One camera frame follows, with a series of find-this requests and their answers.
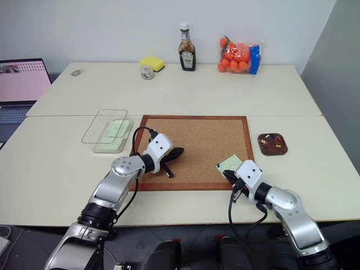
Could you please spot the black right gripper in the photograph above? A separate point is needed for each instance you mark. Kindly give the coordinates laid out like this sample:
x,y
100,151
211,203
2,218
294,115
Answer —
x,y
238,188

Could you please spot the bag of orange balls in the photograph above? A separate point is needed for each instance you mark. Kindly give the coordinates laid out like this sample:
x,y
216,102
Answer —
x,y
234,57

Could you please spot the wood-framed cork board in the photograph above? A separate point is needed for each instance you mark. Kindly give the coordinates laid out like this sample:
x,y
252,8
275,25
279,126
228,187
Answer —
x,y
197,143

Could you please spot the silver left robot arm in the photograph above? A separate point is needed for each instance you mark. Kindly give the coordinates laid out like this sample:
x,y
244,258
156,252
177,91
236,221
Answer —
x,y
112,185

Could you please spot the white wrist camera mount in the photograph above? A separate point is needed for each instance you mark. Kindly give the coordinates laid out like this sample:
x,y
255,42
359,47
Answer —
x,y
159,146
249,175

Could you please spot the green sticky note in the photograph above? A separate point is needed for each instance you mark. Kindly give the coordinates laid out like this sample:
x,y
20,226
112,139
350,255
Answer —
x,y
119,128
232,163
111,142

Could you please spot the clear tape roll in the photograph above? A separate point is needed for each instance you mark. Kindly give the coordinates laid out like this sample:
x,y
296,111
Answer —
x,y
76,73

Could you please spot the dark rounded shape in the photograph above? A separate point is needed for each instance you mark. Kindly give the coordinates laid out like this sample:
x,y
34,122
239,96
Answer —
x,y
164,256
233,253

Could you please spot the open laptop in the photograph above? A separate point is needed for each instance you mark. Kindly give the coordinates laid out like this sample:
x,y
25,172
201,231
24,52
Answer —
x,y
19,84

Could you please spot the brown sauce bottle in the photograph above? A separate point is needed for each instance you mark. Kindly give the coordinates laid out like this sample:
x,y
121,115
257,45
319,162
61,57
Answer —
x,y
187,53

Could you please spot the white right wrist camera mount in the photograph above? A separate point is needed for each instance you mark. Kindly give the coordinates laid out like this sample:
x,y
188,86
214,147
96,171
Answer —
x,y
249,175

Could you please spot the brown oval tray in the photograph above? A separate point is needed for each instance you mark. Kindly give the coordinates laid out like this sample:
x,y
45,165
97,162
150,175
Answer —
x,y
274,150

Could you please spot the yellow sponge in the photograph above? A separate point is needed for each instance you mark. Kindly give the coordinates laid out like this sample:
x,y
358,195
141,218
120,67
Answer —
x,y
153,62

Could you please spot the clear plastic box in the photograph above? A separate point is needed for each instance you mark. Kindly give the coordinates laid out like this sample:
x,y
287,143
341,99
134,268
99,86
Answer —
x,y
111,132

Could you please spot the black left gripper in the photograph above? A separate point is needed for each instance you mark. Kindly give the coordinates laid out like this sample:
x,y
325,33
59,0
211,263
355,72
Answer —
x,y
167,159

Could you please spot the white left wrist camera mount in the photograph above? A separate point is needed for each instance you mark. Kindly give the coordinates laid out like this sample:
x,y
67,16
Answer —
x,y
159,146

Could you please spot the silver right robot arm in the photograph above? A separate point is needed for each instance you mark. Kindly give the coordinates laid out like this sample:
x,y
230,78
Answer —
x,y
292,213

